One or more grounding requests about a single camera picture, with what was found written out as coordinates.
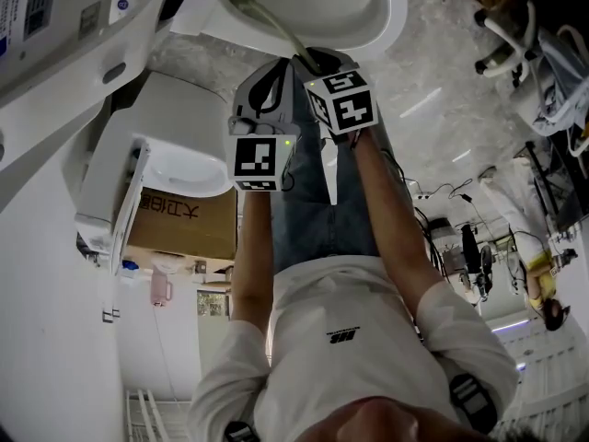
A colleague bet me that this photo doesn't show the person's left forearm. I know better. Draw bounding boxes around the person's left forearm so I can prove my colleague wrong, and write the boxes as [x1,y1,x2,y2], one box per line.
[228,189,279,326]

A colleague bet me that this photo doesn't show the white-legged office chair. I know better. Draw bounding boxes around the white-legged office chair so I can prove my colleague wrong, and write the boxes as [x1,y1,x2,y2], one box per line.
[473,0,551,79]

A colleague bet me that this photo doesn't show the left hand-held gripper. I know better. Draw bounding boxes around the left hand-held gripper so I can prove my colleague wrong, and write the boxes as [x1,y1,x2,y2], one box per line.
[225,58,300,193]

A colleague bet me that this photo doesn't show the person's right forearm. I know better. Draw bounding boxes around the person's right forearm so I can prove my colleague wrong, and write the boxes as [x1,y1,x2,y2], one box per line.
[351,128,446,304]

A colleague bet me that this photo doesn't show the person's blue jeans legs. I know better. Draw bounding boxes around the person's blue jeans legs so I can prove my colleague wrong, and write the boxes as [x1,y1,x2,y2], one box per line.
[269,55,415,276]

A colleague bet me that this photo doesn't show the grey cloth heap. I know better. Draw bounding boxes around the grey cloth heap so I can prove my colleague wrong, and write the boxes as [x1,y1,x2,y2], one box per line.
[514,24,589,138]

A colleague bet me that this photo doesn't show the person's white shirt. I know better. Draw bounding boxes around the person's white shirt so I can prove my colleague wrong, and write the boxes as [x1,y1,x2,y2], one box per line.
[186,254,522,442]

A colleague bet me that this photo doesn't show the brown cardboard box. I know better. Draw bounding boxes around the brown cardboard box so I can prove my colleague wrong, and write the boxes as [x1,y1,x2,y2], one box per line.
[124,186,239,262]

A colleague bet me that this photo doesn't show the black shoulder strap buckle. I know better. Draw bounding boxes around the black shoulder strap buckle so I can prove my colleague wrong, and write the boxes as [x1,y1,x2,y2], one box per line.
[223,420,261,442]
[447,371,500,435]

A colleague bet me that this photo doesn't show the person's chin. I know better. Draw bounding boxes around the person's chin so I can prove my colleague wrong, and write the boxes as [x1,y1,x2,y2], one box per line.
[294,397,489,442]

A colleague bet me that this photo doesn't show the white toilet bowl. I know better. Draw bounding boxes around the white toilet bowl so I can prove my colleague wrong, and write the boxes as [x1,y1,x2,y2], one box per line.
[168,0,410,63]

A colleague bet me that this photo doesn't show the black-framed table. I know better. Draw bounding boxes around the black-framed table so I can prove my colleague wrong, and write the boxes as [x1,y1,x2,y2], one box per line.
[522,138,589,233]

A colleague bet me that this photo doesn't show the pink cup with handle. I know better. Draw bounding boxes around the pink cup with handle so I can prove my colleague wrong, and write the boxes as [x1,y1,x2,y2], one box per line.
[149,264,175,308]

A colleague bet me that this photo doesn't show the white toilet with labelled lid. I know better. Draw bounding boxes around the white toilet with labelled lid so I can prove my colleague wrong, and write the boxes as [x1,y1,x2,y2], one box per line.
[0,0,181,174]

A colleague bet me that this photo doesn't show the black floor cable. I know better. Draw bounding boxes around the black floor cable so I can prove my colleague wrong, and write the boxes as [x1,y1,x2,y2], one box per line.
[404,177,490,229]

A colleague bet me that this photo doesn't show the white wire rack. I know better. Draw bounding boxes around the white wire rack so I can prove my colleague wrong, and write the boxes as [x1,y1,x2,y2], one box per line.
[124,386,195,442]

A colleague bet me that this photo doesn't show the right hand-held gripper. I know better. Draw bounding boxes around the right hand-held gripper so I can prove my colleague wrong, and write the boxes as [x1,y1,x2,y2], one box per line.
[301,47,379,136]

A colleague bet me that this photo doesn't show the green-handled toilet brush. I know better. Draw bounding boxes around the green-handled toilet brush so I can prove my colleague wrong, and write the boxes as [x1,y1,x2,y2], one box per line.
[223,0,320,71]

